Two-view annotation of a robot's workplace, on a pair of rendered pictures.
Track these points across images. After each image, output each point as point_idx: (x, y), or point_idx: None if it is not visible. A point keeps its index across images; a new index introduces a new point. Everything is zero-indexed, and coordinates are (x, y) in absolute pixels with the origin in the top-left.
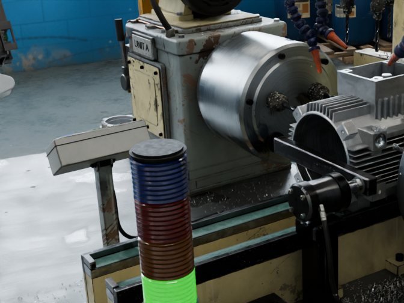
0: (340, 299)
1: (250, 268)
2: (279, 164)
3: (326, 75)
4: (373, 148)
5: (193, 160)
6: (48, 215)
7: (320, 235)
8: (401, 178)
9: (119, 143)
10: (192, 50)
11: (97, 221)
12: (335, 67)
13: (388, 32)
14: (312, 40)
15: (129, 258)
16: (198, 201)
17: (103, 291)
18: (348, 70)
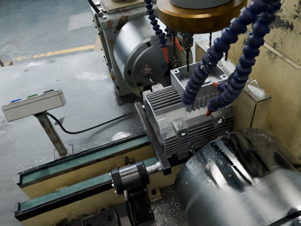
0: (160, 199)
1: (102, 193)
2: None
3: (182, 51)
4: (178, 137)
5: (120, 81)
6: None
7: (129, 199)
8: (174, 189)
9: (42, 106)
10: (110, 26)
11: (72, 110)
12: None
13: (209, 43)
14: (162, 41)
15: (40, 178)
16: (123, 101)
17: (30, 191)
18: (177, 71)
